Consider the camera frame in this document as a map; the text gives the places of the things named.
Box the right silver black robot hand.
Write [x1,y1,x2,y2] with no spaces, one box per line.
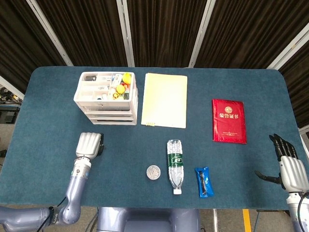
[254,133,309,193]

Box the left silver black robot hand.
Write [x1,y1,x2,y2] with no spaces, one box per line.
[75,132,105,160]

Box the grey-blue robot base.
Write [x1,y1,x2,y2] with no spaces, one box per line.
[96,207,201,232]

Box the white plastic drawer organizer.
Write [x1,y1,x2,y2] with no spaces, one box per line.
[73,71,139,126]

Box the clear plastic drawer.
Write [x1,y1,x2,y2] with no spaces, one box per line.
[93,118,137,125]
[81,102,136,112]
[85,112,136,119]

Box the blue felt table cover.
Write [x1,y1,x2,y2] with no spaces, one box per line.
[0,66,309,210]

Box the red certificate book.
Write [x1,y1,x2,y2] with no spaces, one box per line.
[211,98,248,145]

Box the dark brown pleated curtain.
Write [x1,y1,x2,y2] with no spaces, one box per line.
[195,0,309,70]
[277,48,309,129]
[36,0,128,67]
[0,0,66,94]
[126,0,208,68]

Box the black equipment box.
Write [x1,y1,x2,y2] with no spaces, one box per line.
[0,106,20,124]

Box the pale yellow paper folder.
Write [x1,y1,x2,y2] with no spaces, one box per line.
[140,72,188,129]

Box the clear water bottle green label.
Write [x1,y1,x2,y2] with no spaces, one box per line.
[166,139,184,195]

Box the blue snack packet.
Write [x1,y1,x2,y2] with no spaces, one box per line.
[194,166,215,199]

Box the grey table leg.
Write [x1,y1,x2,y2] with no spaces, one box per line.
[212,209,219,232]

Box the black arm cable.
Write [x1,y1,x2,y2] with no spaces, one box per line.
[296,192,309,232]

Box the white aluminium frame post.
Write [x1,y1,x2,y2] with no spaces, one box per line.
[26,0,74,66]
[116,0,135,68]
[188,0,216,68]
[0,75,25,100]
[267,23,309,71]

